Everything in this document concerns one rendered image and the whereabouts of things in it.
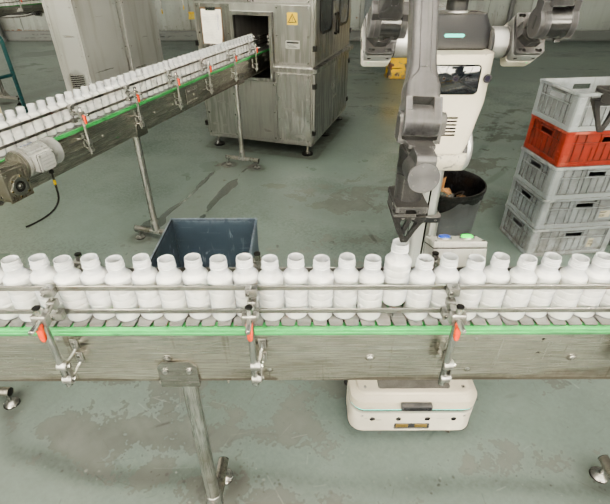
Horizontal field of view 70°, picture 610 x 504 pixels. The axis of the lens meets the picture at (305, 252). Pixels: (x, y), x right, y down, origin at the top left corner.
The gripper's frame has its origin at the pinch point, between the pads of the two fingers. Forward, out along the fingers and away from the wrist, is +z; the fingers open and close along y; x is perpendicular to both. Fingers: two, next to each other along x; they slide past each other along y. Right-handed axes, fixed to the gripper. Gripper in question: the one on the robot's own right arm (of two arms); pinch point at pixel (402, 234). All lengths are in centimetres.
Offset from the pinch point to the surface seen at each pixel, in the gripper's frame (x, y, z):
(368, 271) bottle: -6.8, 1.3, 8.8
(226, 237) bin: -50, -58, 35
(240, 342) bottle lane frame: -36.6, 4.6, 27.2
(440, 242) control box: 13.7, -13.8, 10.4
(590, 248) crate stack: 182, -179, 116
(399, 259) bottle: -0.2, 1.1, 5.7
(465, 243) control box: 20.1, -13.7, 10.6
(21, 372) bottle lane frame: -93, 4, 37
